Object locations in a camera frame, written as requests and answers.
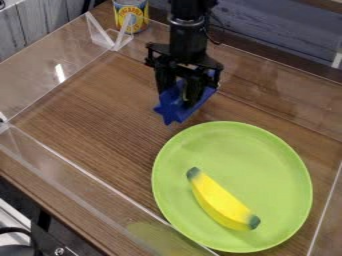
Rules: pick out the green plate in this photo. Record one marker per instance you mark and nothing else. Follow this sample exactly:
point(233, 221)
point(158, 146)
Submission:
point(257, 166)

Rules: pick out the clear acrylic enclosure wall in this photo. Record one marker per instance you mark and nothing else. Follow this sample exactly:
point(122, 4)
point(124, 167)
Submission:
point(82, 135)

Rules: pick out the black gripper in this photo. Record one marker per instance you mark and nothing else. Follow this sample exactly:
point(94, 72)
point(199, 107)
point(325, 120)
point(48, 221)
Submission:
point(201, 72)

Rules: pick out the clear acrylic corner bracket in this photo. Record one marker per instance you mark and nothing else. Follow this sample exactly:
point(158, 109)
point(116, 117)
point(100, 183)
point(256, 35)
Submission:
point(112, 39)

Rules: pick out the yellow toy banana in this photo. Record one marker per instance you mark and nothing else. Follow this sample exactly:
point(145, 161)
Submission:
point(220, 203)

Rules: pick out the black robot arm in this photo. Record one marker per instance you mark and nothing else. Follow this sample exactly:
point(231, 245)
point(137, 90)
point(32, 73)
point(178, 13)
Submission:
point(182, 58)

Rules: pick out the blue star-shaped block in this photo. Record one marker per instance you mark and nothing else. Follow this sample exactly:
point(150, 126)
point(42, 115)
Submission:
point(172, 107)

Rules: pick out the yellow printed can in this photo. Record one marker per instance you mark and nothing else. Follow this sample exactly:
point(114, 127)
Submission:
point(133, 11)

